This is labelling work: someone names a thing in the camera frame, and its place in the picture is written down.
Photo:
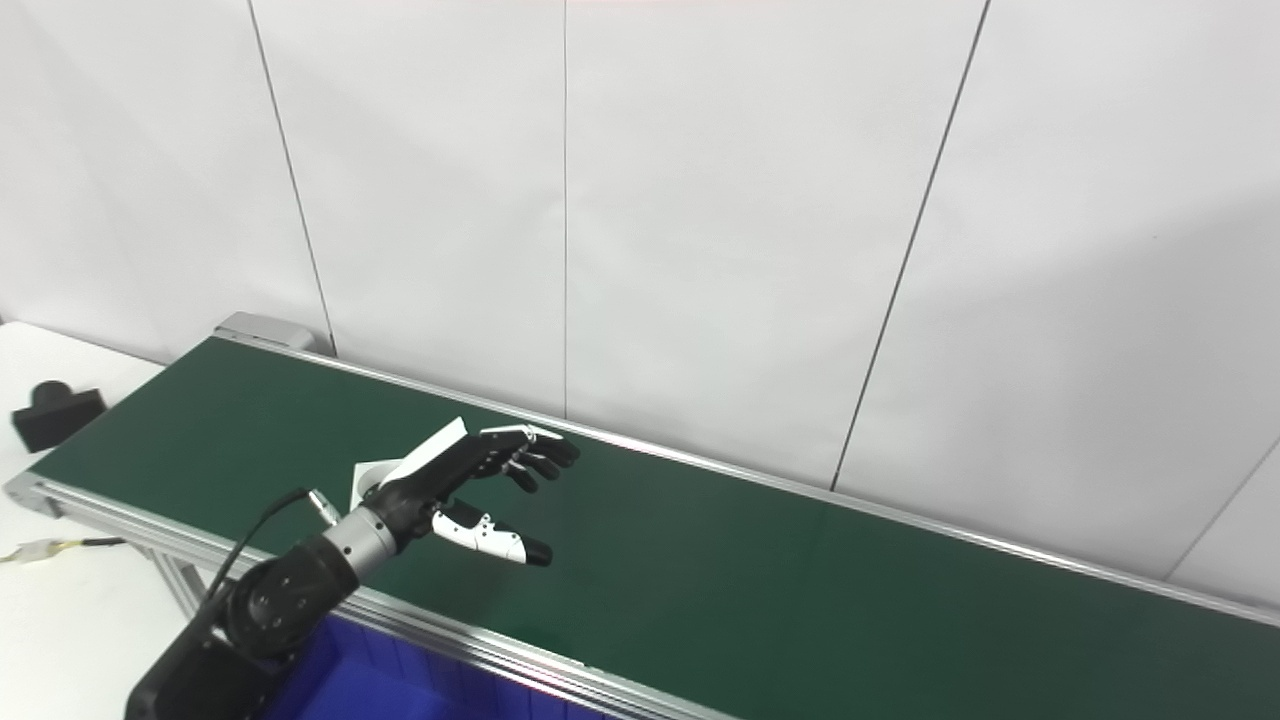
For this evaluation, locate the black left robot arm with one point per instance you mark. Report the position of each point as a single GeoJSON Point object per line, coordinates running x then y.
{"type": "Point", "coordinates": [280, 600]}

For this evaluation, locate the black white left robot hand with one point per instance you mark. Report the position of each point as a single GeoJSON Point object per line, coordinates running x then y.
{"type": "Point", "coordinates": [445, 470]}

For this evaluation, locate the blue plastic bin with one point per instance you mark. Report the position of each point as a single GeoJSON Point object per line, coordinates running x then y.
{"type": "Point", "coordinates": [350, 690]}

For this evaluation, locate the green conveyor belt aluminium frame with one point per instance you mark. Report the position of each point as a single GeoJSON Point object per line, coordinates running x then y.
{"type": "Point", "coordinates": [800, 600]}

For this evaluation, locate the black block part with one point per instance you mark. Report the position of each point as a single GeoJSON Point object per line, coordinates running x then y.
{"type": "Point", "coordinates": [55, 415]}

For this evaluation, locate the white block part round hole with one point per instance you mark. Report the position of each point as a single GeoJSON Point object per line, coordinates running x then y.
{"type": "Point", "coordinates": [362, 478]}

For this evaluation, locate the grey conveyor end housing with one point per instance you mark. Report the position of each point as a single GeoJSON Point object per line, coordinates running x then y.
{"type": "Point", "coordinates": [265, 328]}

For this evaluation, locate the aluminium conveyor leg frame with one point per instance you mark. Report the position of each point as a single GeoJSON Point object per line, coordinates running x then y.
{"type": "Point", "coordinates": [180, 585]}

